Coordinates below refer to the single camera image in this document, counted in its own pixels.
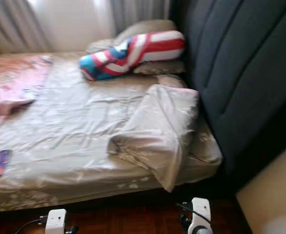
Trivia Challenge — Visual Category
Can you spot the pink cartoon bear duvet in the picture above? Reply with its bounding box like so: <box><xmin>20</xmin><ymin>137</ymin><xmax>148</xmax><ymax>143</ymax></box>
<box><xmin>0</xmin><ymin>55</ymin><xmax>53</xmax><ymax>142</ymax></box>

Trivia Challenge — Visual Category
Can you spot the beige cabinet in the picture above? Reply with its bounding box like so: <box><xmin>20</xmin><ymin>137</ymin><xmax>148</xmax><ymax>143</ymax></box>
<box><xmin>235</xmin><ymin>139</ymin><xmax>286</xmax><ymax>234</ymax></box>

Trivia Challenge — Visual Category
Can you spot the folded beige floral blanket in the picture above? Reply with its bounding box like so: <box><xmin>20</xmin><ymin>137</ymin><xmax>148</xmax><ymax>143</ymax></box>
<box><xmin>106</xmin><ymin>74</ymin><xmax>201</xmax><ymax>192</ymax></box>

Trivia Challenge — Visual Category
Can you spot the dark grey upright mattress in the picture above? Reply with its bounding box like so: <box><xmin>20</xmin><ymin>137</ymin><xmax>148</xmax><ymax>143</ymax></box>
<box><xmin>168</xmin><ymin>0</ymin><xmax>286</xmax><ymax>193</ymax></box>

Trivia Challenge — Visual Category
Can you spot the stars and stripes bolster pillow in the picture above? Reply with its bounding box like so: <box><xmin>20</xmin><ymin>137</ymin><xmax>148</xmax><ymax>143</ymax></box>
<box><xmin>78</xmin><ymin>30</ymin><xmax>186</xmax><ymax>81</ymax></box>

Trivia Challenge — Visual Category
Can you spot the grey curtain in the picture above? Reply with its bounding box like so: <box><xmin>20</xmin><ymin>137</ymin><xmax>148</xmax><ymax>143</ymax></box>
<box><xmin>0</xmin><ymin>0</ymin><xmax>46</xmax><ymax>55</ymax></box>
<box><xmin>109</xmin><ymin>0</ymin><xmax>172</xmax><ymax>35</ymax></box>

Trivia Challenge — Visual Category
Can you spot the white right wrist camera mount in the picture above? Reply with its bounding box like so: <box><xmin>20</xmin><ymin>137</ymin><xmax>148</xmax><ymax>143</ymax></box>
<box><xmin>189</xmin><ymin>197</ymin><xmax>212</xmax><ymax>234</ymax></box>

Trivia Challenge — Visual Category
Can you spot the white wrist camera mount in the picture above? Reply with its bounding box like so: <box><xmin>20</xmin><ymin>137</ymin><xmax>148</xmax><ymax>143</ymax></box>
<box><xmin>189</xmin><ymin>197</ymin><xmax>212</xmax><ymax>234</ymax></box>
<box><xmin>45</xmin><ymin>209</ymin><xmax>67</xmax><ymax>234</ymax></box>

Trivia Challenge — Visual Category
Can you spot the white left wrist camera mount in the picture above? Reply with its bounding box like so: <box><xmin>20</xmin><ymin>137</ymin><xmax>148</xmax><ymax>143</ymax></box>
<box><xmin>45</xmin><ymin>209</ymin><xmax>67</xmax><ymax>234</ymax></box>

